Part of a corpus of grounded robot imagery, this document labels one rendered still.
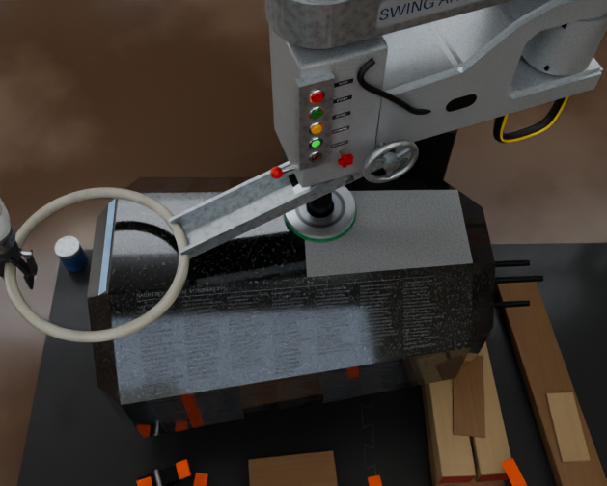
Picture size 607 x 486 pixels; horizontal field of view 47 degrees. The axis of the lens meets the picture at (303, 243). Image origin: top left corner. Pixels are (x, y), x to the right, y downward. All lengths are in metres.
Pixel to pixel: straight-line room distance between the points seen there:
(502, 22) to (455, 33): 0.12
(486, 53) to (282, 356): 1.01
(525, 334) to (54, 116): 2.41
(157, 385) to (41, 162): 1.67
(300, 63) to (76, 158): 2.13
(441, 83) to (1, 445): 2.06
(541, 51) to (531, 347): 1.32
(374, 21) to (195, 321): 1.01
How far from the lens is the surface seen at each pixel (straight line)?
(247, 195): 1.99
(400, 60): 1.71
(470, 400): 2.59
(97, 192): 2.09
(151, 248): 2.08
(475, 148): 3.43
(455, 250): 2.07
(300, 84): 1.47
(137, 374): 2.11
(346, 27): 1.42
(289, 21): 1.42
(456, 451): 2.53
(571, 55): 1.92
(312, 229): 2.03
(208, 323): 2.03
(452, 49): 1.73
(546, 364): 2.85
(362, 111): 1.62
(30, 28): 4.17
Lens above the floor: 2.59
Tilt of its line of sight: 59 degrees down
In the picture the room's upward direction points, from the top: straight up
